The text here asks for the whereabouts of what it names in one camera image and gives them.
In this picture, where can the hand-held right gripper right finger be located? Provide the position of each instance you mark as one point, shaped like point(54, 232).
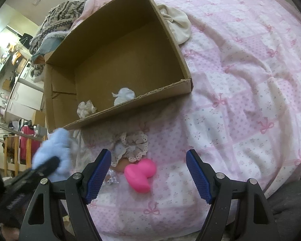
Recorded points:
point(198, 178)

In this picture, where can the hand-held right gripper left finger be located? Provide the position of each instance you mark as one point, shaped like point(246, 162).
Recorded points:
point(97, 178)

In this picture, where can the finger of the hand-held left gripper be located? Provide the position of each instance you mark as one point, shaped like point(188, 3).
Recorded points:
point(46, 165)

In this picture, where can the light blue plush toy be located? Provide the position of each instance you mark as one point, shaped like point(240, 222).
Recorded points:
point(54, 145)

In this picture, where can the pink heart-shaped soft toy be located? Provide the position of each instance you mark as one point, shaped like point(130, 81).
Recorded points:
point(140, 174)

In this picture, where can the brown cardboard box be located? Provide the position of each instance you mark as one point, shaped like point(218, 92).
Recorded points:
point(115, 55)

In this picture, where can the skin-coloured soft doll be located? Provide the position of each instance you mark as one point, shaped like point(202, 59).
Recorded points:
point(119, 166)

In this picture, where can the small clear beaded trinket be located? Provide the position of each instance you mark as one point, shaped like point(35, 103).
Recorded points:
point(112, 178)

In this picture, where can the red hanging cloth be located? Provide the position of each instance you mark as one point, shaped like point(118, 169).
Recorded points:
point(27, 143)

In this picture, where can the wooden rack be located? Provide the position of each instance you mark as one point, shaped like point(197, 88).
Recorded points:
point(12, 153)

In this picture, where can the white lace scrunchie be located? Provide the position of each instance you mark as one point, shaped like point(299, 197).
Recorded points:
point(131, 144)

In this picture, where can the white cabinet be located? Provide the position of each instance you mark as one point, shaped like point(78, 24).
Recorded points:
point(25, 100)

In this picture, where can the cream ruffled scrunchie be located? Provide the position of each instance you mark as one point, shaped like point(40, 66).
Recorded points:
point(86, 109)

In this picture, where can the white balled sock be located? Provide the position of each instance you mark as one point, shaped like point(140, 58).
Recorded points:
point(124, 96)

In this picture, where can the white washing machine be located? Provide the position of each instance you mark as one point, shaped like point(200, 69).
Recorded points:
point(35, 73)

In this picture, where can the pink printed bedsheet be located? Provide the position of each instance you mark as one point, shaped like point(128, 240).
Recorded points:
point(240, 93)

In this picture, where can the dark grey blanket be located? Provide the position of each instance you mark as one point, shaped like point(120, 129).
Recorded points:
point(291, 213)

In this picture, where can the grey patterned knit sweater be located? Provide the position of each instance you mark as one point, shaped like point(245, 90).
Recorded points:
point(57, 20)

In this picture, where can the cream white cloth hat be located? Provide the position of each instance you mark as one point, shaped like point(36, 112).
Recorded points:
point(179, 22)

